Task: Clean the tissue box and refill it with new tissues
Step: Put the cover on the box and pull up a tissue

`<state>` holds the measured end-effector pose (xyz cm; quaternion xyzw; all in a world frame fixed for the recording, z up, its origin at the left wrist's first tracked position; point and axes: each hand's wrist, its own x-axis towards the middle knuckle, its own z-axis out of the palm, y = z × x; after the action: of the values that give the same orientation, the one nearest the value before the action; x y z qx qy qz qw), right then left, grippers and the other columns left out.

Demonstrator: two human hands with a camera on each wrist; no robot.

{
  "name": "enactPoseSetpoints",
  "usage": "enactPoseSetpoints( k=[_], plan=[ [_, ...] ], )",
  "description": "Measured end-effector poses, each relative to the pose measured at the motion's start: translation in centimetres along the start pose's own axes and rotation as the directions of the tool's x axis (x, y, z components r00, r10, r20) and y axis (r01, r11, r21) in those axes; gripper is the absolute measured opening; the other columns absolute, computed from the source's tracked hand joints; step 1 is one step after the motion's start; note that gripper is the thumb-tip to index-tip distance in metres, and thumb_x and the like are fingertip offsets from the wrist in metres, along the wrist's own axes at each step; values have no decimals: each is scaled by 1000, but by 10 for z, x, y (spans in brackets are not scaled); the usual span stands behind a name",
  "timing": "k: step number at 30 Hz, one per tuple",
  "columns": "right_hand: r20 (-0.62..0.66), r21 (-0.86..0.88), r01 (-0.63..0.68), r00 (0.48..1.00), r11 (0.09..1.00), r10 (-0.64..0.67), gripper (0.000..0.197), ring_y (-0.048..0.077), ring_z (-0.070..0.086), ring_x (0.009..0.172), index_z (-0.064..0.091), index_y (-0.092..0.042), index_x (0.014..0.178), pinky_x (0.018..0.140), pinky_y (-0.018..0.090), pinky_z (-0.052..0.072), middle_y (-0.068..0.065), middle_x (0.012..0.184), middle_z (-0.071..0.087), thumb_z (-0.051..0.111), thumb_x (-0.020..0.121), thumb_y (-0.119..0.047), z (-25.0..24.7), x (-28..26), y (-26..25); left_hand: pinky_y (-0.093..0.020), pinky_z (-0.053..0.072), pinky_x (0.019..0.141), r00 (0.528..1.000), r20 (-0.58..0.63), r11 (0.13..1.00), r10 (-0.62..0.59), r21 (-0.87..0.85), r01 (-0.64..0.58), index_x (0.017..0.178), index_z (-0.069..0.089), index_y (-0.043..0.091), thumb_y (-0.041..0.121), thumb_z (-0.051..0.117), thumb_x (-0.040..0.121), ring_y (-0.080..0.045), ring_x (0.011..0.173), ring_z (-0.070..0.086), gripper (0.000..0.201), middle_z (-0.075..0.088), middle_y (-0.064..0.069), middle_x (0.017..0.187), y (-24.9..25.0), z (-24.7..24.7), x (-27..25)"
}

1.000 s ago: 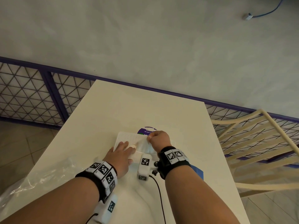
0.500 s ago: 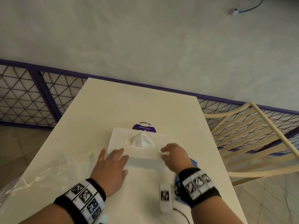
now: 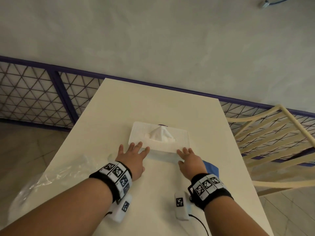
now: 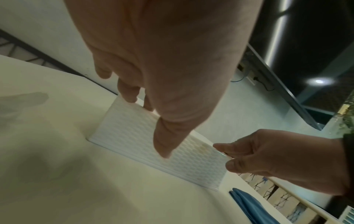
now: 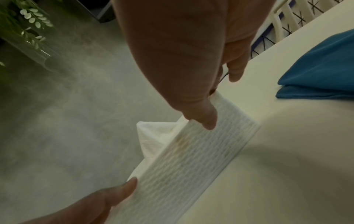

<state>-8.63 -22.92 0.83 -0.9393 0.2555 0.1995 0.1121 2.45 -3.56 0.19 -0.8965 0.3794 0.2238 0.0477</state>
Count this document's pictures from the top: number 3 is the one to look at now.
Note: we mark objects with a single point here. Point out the person's right hand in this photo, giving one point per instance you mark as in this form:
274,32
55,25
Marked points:
193,164

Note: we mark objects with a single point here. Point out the person's left hand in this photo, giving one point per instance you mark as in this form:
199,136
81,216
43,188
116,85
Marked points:
130,162

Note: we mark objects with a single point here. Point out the blue cleaning cloth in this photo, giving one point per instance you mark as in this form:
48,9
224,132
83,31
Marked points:
212,168

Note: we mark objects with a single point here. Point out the white tissue box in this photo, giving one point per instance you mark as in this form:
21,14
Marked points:
137,137

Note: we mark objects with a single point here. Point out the white tissues stack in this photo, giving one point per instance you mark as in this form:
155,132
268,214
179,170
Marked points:
161,133

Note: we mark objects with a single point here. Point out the clear plastic tissue wrapper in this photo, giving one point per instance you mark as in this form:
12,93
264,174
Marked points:
49,184

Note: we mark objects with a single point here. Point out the person's right forearm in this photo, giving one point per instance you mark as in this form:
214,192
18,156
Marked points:
231,218

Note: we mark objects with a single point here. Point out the person's left forearm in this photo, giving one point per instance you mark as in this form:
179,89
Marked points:
56,213

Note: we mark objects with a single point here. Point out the cream slatted chair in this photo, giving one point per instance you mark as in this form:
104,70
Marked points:
275,140

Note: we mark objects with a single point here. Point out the purple mesh railing fence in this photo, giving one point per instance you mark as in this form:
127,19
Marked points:
32,93

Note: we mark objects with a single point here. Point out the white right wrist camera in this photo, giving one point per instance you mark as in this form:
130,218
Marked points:
181,206

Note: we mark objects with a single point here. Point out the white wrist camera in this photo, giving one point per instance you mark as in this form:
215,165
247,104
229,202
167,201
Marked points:
181,206
121,208

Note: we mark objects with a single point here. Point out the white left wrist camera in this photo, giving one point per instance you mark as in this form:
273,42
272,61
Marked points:
121,208

